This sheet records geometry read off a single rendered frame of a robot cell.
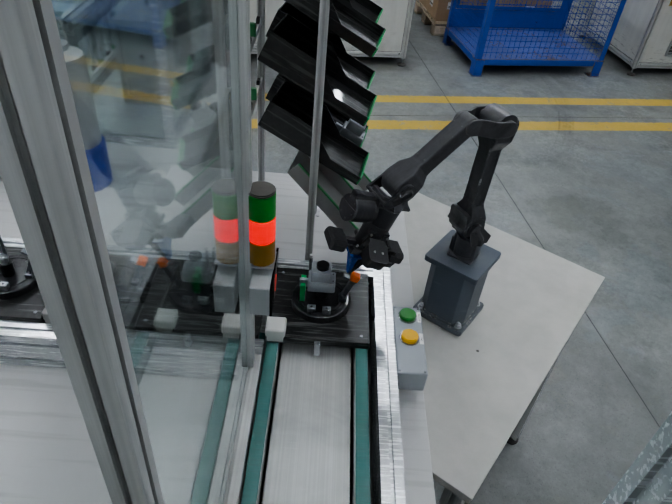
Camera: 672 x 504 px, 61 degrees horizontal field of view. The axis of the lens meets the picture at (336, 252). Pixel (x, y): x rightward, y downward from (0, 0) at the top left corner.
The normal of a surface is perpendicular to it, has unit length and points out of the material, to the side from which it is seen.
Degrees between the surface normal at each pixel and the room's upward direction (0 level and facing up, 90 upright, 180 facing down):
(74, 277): 90
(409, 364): 0
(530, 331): 0
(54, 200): 90
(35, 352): 90
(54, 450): 0
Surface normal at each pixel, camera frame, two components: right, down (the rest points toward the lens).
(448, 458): 0.08, -0.77
